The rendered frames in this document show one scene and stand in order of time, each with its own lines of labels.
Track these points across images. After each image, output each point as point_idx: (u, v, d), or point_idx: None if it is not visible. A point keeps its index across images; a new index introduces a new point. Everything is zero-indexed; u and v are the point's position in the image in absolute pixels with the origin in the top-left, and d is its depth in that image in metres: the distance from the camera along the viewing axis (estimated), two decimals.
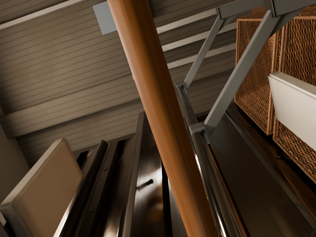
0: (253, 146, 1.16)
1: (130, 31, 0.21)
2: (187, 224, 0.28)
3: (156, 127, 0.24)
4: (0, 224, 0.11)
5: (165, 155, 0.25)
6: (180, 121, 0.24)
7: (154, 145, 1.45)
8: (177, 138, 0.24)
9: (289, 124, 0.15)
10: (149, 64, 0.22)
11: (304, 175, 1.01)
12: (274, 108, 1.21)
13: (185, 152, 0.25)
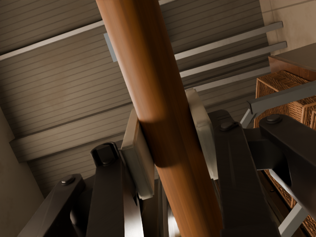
0: (279, 224, 1.19)
1: (130, 38, 0.14)
2: None
3: (168, 178, 0.17)
4: (121, 168, 0.12)
5: (180, 216, 0.17)
6: (203, 168, 0.17)
7: None
8: (198, 193, 0.17)
9: None
10: (158, 89, 0.14)
11: None
12: None
13: (210, 211, 0.17)
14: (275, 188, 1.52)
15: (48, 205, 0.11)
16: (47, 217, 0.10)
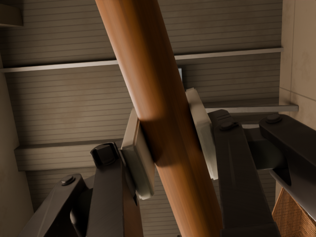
0: None
1: (129, 39, 0.14)
2: None
3: (168, 178, 0.17)
4: (121, 168, 0.12)
5: (181, 217, 0.17)
6: (203, 168, 0.17)
7: None
8: (198, 193, 0.17)
9: None
10: (158, 89, 0.15)
11: None
12: None
13: (210, 211, 0.17)
14: None
15: (48, 205, 0.11)
16: (47, 217, 0.10)
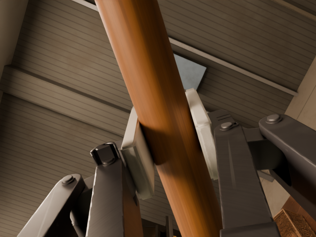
0: None
1: (131, 46, 0.14)
2: None
3: (169, 184, 0.17)
4: (121, 168, 0.12)
5: (182, 221, 0.18)
6: (205, 173, 0.17)
7: None
8: (200, 198, 0.17)
9: None
10: (160, 96, 0.15)
11: None
12: None
13: (212, 216, 0.17)
14: None
15: (48, 205, 0.11)
16: (47, 217, 0.10)
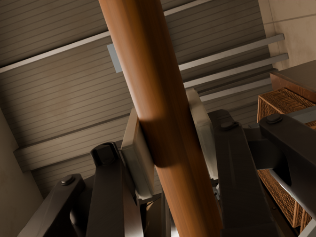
0: None
1: (131, 37, 0.14)
2: None
3: (167, 178, 0.17)
4: (120, 168, 0.12)
5: (179, 217, 0.17)
6: (202, 169, 0.17)
7: None
8: (197, 193, 0.17)
9: None
10: (159, 88, 0.15)
11: None
12: (300, 204, 1.26)
13: (209, 213, 0.17)
14: (277, 205, 1.54)
15: (48, 205, 0.11)
16: (47, 217, 0.10)
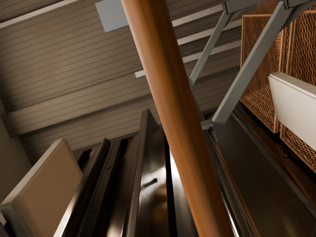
0: (259, 144, 1.13)
1: (151, 46, 0.20)
2: None
3: (177, 149, 0.22)
4: (0, 224, 0.11)
5: (185, 178, 0.23)
6: (202, 141, 0.23)
7: (157, 143, 1.42)
8: (199, 160, 0.23)
9: (289, 124, 0.15)
10: (171, 82, 0.20)
11: (313, 174, 0.98)
12: None
13: (208, 175, 0.23)
14: None
15: None
16: None
